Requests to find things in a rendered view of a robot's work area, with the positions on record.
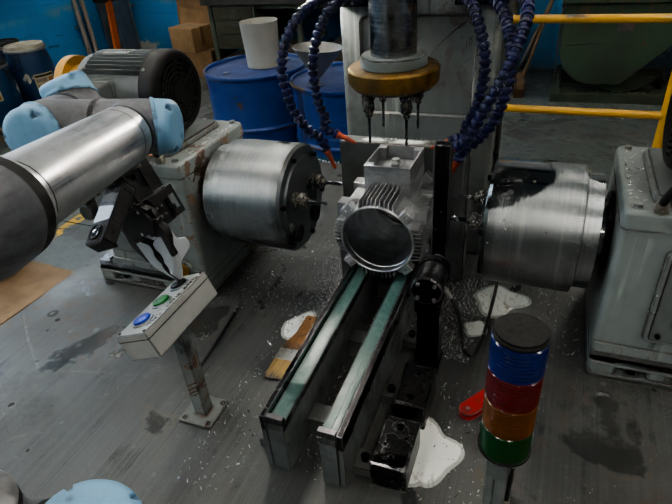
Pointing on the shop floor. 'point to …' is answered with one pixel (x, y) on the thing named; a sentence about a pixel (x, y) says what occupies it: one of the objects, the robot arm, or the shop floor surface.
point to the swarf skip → (611, 54)
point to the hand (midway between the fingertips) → (173, 275)
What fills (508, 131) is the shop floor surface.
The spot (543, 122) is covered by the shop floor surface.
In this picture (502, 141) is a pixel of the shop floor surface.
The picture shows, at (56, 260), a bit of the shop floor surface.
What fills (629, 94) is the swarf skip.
